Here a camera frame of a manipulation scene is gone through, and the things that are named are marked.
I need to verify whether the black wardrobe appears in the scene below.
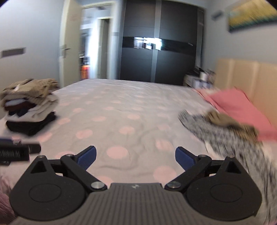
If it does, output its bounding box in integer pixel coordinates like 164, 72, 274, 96
119, 1, 205, 86

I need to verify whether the grey wall switch panel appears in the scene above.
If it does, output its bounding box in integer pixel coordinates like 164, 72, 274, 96
1, 47, 26, 58

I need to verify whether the dark red folded garment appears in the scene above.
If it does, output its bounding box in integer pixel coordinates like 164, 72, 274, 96
4, 101, 36, 111

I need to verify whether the purple fleece sleeve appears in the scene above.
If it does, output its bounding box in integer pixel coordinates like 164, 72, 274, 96
0, 175, 16, 224

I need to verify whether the framed yellow wall painting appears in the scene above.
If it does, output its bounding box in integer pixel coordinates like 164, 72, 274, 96
226, 0, 276, 33

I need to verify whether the white bedroom door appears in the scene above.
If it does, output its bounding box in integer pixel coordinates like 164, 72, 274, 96
59, 0, 82, 87

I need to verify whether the cream fleece folded garment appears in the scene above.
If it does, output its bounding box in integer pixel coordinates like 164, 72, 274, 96
5, 94, 59, 122

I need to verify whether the beige padded headboard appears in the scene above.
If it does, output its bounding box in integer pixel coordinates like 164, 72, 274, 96
214, 58, 277, 127

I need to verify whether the pink pillow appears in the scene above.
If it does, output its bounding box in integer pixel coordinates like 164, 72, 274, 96
195, 88, 276, 141

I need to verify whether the grey patterned garment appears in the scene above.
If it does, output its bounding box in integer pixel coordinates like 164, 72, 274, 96
178, 109, 277, 208

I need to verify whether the beige black-striped shirt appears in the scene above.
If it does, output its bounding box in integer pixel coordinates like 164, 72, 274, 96
1, 78, 59, 105

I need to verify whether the grey pink-dotted bedspread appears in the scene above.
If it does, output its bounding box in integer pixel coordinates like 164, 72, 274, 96
0, 78, 277, 223

